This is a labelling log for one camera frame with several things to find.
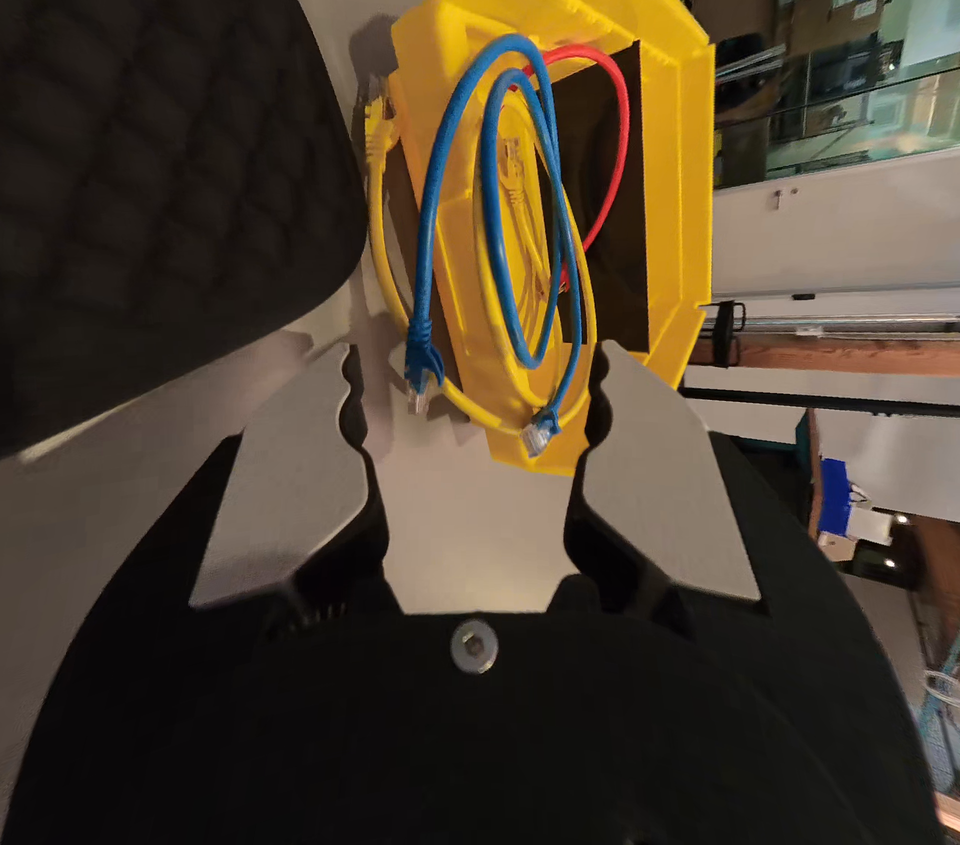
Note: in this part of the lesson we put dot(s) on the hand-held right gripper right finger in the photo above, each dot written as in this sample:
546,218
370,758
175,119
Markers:
667,492

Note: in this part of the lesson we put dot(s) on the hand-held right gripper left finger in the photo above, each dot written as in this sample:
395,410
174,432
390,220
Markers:
292,485

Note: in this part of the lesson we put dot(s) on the blue box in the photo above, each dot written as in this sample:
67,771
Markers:
834,496

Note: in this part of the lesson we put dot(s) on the black metal rack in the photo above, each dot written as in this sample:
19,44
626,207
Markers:
724,335

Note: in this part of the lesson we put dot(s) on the wooden beam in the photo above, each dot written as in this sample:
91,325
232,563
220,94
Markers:
862,354

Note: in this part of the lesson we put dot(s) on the black bin divider plate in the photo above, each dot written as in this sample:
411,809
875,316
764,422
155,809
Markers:
592,185

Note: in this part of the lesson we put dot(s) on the black mesh wrist pad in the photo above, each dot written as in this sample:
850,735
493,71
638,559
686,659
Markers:
150,147

